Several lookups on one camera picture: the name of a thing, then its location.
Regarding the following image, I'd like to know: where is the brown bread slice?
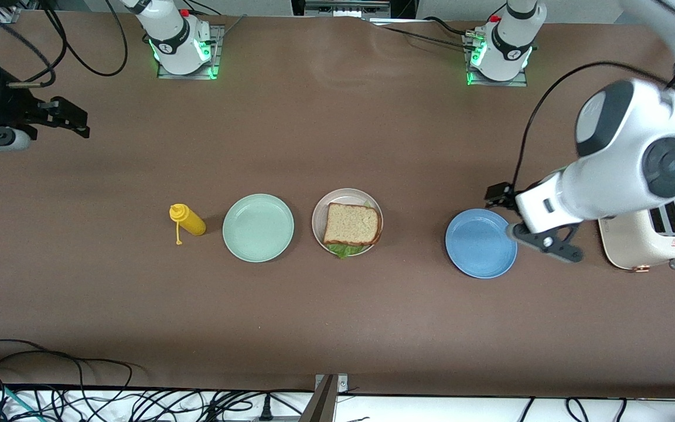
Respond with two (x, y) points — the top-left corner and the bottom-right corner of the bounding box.
(323, 202), (383, 246)

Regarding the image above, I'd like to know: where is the yellow mustard squeeze bottle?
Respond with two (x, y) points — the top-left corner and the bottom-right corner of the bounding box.
(169, 203), (207, 246)

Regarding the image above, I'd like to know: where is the green lettuce leaf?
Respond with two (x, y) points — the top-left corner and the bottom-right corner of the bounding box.
(328, 201), (373, 260)

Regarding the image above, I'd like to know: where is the blue plate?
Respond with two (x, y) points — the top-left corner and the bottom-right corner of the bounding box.
(445, 209), (519, 280)

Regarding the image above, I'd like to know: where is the beige plate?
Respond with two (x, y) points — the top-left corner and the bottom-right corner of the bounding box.
(312, 188), (384, 257)

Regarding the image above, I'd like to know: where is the mint green plate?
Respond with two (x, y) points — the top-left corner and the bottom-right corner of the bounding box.
(222, 193), (295, 263)

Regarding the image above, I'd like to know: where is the cream white toaster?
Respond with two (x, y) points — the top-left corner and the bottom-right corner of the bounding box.
(598, 196), (675, 274)

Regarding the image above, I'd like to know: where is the white lower shelf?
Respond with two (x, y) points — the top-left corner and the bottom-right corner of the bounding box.
(0, 384), (675, 422)

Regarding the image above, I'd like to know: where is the silver black equipment box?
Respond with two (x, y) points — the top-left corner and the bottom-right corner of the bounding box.
(291, 0), (397, 23)

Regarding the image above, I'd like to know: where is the grey power strip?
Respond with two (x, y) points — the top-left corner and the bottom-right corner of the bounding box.
(220, 413), (303, 422)

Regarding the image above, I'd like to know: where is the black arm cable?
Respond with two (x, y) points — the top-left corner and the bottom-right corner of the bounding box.
(510, 26), (675, 191)
(0, 0), (129, 89)

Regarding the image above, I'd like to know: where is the aluminium frame bar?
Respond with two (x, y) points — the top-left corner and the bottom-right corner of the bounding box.
(0, 6), (25, 53)

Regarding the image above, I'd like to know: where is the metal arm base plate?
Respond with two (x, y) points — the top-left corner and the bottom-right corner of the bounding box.
(463, 32), (529, 87)
(158, 23), (225, 80)

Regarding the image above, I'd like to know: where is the black base cable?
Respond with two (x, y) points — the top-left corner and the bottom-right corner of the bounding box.
(370, 16), (482, 52)

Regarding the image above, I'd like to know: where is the thin grey cable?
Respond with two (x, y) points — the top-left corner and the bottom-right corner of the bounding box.
(212, 15), (248, 47)

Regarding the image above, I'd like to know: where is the black looped cable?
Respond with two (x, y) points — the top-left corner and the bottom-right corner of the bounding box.
(0, 339), (86, 422)
(0, 350), (134, 422)

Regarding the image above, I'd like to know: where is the grey metal bracket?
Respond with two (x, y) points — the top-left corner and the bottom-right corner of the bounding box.
(305, 373), (350, 422)

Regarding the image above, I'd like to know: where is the black cable bundle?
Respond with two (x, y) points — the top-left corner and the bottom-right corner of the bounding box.
(50, 387), (315, 422)

